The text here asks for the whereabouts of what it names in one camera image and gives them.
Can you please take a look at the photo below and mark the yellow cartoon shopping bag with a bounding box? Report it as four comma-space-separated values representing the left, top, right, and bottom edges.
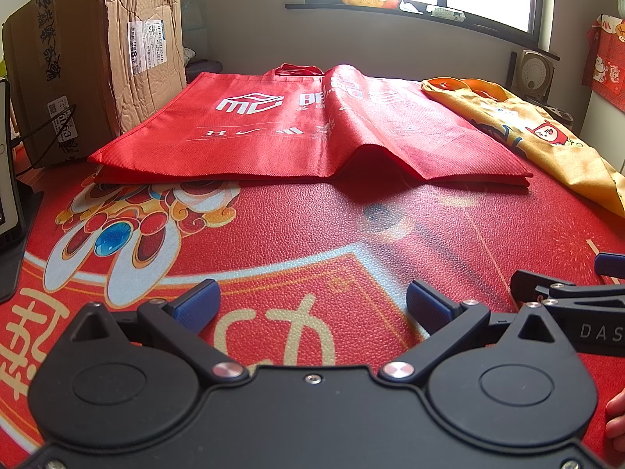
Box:
421, 77, 625, 220

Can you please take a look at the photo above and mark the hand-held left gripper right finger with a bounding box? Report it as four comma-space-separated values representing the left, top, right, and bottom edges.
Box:
380, 279, 562, 384

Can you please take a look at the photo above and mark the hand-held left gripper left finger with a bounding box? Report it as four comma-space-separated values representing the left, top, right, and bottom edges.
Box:
72, 278, 247, 386

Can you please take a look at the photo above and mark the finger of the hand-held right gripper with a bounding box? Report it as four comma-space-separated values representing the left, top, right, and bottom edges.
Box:
510, 270, 625, 310
595, 252, 625, 279

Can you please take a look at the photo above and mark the dark lidded pot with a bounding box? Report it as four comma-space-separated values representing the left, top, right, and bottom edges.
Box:
542, 102, 574, 125

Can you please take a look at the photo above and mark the red printed table mat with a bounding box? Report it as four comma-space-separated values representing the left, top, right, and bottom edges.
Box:
0, 73, 625, 469

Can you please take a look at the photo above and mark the brown cardboard box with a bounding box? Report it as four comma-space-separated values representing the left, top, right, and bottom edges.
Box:
2, 0, 189, 169

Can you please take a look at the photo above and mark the beige round fan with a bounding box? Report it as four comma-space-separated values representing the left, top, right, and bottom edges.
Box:
512, 49, 557, 96

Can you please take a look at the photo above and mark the red printed cloth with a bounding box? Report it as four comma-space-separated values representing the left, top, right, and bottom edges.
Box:
581, 12, 625, 108

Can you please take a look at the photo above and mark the person's right hand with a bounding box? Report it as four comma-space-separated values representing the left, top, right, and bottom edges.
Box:
605, 393, 625, 433

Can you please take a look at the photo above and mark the red shopping bag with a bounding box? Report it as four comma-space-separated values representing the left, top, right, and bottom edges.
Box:
88, 63, 534, 189

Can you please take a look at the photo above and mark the white tablet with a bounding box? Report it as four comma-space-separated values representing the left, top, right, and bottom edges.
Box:
0, 78, 23, 235

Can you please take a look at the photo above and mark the dark tablet stand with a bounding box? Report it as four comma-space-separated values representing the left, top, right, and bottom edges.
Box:
0, 176, 45, 304

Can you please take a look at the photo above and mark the white green packet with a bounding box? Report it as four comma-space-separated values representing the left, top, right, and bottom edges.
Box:
426, 4, 464, 23

